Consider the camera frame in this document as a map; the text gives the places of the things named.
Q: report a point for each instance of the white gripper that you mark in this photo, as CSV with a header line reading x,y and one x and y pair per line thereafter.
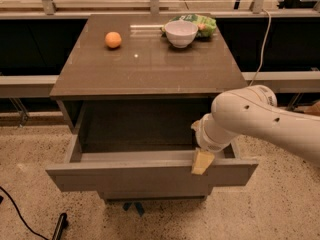
x,y
204,140

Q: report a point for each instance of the grey top drawer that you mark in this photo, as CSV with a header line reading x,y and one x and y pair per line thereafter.
x,y
90,166

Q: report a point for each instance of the grey drawer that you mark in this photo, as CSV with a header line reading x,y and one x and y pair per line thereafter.
x,y
188,194
90,166

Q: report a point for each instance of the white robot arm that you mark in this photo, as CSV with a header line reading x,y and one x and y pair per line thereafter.
x,y
253,111

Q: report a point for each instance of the grey middle drawer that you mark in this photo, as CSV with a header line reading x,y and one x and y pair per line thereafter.
x,y
188,194

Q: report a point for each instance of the grey drawer cabinet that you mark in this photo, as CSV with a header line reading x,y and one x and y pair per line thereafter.
x,y
149,91

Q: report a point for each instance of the blue tape cross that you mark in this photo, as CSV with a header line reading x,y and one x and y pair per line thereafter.
x,y
138,205

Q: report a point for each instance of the white bowl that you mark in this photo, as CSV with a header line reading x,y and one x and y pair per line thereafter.
x,y
180,33

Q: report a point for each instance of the green snack bag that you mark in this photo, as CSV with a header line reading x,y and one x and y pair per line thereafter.
x,y
206,25

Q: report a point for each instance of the cardboard box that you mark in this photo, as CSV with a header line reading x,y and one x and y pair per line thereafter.
x,y
313,110

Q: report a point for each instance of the orange fruit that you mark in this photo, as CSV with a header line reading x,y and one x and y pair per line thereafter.
x,y
113,40

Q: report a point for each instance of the black cylindrical object on floor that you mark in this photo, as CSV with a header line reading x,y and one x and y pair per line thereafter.
x,y
62,224

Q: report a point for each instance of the metal railing frame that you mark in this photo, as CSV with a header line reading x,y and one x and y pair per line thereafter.
x,y
20,10

